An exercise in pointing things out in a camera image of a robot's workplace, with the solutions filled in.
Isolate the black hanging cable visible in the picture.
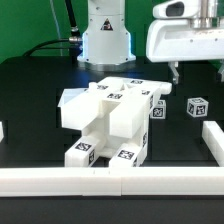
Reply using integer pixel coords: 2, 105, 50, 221
64, 0, 80, 38

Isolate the white chair seat part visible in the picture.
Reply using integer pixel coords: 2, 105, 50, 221
86, 121, 148, 167

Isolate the white front rail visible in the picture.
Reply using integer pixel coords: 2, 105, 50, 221
0, 167, 224, 197

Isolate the white rail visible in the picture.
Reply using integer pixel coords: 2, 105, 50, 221
202, 121, 224, 167
0, 167, 224, 197

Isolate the white marker base plate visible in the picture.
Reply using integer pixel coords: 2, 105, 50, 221
58, 88, 85, 107

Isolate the white chair back frame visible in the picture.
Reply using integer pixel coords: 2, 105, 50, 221
60, 77, 172, 138

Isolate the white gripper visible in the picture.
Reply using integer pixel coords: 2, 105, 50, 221
146, 19, 224, 84

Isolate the white right rail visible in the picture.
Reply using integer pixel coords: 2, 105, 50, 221
202, 121, 224, 167

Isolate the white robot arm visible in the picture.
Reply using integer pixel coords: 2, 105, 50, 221
78, 0, 224, 82

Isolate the black cable on table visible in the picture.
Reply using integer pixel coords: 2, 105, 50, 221
22, 37, 83, 57

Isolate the white left rail stub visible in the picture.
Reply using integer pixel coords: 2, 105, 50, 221
0, 121, 4, 142

